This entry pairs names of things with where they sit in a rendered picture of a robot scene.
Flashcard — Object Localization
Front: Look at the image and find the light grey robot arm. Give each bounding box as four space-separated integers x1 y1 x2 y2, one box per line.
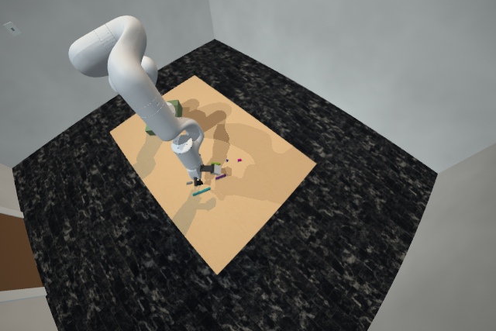
68 16 205 170

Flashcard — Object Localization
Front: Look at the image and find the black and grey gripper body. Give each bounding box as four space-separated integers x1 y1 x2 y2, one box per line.
187 160 203 180

